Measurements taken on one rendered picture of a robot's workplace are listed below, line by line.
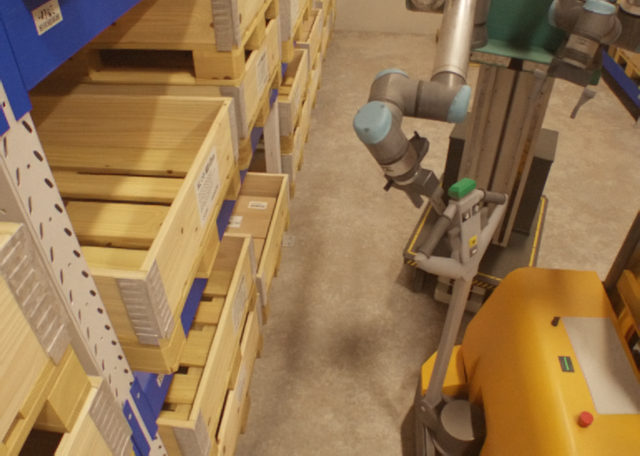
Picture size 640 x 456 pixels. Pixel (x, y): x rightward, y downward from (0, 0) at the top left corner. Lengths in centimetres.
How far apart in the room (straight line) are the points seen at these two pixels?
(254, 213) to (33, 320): 217
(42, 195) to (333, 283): 241
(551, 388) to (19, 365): 145
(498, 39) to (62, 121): 179
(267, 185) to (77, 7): 212
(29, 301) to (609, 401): 156
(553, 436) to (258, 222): 177
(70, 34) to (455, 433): 179
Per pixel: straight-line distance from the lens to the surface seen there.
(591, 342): 191
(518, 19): 240
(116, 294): 114
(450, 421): 212
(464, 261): 156
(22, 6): 83
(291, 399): 263
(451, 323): 177
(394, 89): 123
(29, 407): 79
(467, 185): 148
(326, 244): 335
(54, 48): 89
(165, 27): 176
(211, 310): 199
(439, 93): 123
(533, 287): 201
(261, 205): 288
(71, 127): 195
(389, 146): 117
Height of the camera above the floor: 225
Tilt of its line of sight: 39 degrees down
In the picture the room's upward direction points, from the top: straight up
